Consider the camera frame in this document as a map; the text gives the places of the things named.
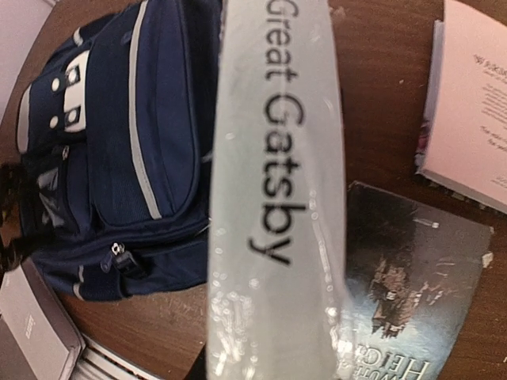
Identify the light grey barcode notebook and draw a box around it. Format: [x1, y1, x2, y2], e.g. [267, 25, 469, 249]
[207, 1, 348, 379]

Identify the navy blue student backpack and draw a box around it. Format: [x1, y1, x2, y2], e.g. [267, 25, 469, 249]
[17, 1, 222, 302]

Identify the dark Wuthering Heights book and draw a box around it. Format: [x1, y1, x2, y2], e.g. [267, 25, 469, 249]
[345, 181, 493, 379]

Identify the pink paperback book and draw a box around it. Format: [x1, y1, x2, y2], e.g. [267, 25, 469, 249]
[414, 1, 506, 214]

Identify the grey hardcover book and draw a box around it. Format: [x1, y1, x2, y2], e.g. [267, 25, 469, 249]
[1, 260, 86, 380]

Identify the aluminium front rail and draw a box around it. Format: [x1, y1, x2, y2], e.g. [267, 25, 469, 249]
[70, 335, 177, 380]

